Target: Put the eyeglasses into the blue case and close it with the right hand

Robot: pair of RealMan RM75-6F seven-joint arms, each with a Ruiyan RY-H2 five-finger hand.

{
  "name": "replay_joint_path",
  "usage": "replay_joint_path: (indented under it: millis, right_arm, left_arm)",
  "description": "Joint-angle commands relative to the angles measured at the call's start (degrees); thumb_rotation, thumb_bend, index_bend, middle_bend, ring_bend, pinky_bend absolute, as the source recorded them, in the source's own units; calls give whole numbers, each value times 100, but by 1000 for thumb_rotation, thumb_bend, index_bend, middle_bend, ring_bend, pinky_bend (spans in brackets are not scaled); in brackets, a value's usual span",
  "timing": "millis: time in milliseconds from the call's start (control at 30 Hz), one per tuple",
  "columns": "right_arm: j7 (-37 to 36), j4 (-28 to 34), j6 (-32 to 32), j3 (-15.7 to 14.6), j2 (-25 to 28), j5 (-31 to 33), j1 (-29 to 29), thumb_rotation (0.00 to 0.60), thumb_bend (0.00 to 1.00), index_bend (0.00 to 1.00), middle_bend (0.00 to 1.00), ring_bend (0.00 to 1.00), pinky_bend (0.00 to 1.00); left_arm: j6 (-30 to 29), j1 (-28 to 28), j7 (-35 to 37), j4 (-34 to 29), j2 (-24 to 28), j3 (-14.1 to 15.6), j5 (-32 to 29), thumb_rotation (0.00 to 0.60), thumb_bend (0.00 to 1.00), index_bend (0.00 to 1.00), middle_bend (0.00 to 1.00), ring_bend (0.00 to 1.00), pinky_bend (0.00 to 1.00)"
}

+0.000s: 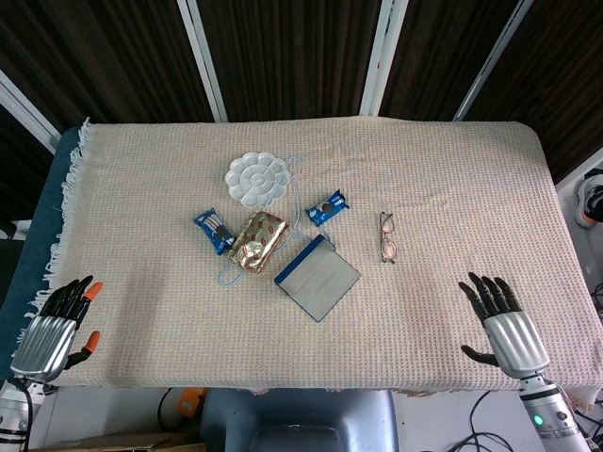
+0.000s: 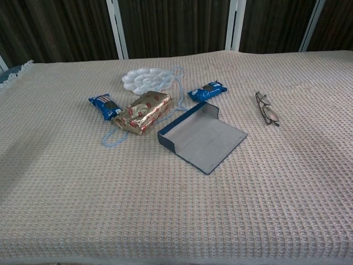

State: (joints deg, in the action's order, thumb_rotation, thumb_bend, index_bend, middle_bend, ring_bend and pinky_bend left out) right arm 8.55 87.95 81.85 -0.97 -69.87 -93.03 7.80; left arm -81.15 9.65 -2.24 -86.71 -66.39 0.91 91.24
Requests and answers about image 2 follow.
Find white flower paint palette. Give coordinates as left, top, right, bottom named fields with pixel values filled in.
left=122, top=68, right=175, bottom=96

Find gold red snack packet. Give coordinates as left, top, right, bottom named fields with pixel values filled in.
left=111, top=90, right=175, bottom=136

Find beige waffle tablecloth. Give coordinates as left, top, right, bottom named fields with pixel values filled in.
left=0, top=50, right=353, bottom=265

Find dark brown curtain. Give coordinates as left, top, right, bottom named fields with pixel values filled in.
left=0, top=0, right=353, bottom=65

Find long blue cookie packet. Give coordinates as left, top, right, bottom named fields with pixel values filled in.
left=88, top=93, right=124, bottom=121

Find light blue cord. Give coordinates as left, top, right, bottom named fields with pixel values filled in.
left=102, top=66, right=194, bottom=149

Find short blue cookie packet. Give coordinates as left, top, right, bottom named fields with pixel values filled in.
left=188, top=80, right=229, bottom=102

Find blue padded table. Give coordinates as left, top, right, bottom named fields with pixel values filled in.
left=0, top=65, right=23, bottom=84

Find blue glasses case grey lining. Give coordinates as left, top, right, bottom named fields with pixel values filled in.
left=157, top=100, right=249, bottom=176

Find dark-framed eyeglasses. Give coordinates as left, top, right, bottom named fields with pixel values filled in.
left=254, top=91, right=281, bottom=128

